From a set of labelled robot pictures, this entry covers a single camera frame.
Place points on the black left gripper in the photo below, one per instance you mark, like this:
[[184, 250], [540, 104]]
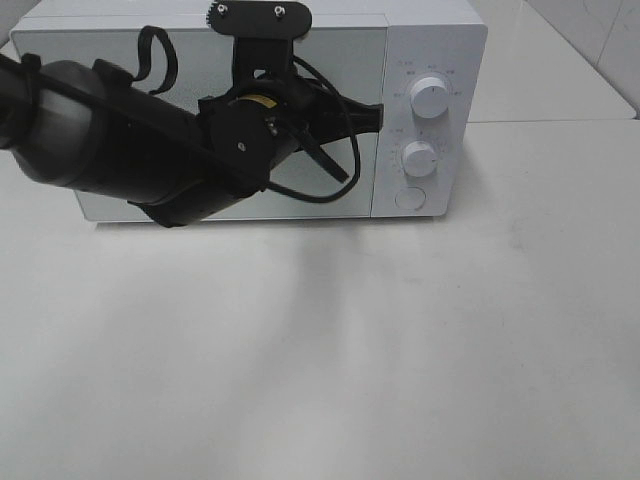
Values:
[[268, 95]]

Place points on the white dial knob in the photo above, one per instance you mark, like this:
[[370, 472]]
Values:
[[429, 96], [419, 159]]

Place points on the round white door button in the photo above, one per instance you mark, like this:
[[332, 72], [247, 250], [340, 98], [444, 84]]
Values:
[[410, 199]]

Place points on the white microwave door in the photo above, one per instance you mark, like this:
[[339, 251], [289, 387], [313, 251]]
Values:
[[352, 60]]

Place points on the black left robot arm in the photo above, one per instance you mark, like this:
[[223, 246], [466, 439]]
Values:
[[105, 131]]

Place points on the white microwave oven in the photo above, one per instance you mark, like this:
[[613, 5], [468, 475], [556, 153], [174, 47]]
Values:
[[421, 37]]

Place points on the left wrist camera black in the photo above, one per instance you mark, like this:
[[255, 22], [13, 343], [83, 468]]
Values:
[[280, 20]]

